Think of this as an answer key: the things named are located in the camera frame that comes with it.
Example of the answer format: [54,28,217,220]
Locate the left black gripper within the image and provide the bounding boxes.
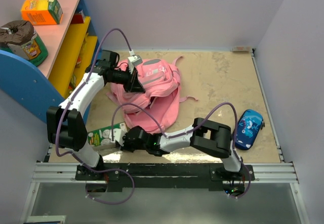
[109,66,145,93]

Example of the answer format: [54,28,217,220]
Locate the pink student backpack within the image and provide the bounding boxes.
[107,56,190,133]

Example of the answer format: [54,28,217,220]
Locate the green paperback book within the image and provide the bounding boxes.
[88,122,128,150]

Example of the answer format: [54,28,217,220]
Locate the blue pencil case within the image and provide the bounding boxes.
[235,109,265,151]

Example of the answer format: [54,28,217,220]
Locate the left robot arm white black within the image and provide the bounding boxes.
[46,50,145,180]

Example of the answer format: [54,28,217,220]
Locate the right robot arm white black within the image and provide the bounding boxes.
[118,118,244,180]

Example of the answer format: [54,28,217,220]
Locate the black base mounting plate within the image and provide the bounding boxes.
[75,163,255,192]

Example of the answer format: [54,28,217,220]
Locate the green box on lower shelf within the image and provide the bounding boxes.
[65,85,74,99]

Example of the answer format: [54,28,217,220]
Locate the blue pink yellow shelf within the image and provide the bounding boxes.
[1,0,98,124]

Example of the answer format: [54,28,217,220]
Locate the red item on shelf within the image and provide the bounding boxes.
[71,10,85,24]

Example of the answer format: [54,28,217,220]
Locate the small pink white eraser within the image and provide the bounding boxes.
[231,46,252,53]

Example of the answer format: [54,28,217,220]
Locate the orange green juice box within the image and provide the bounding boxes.
[20,0,63,25]

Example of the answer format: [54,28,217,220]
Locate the brown topped green canister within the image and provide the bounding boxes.
[1,20,48,67]

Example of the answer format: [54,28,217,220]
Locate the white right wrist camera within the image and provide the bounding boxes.
[109,128,127,146]

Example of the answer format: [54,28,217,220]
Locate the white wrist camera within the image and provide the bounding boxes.
[128,55,142,71]
[109,128,127,146]

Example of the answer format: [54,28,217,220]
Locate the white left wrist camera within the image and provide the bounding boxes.
[128,55,142,71]

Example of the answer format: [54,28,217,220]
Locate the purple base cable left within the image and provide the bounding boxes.
[85,168,137,205]

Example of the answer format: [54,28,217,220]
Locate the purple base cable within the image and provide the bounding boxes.
[85,168,137,205]
[227,168,253,199]

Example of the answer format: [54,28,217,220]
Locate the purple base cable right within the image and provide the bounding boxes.
[227,168,253,199]

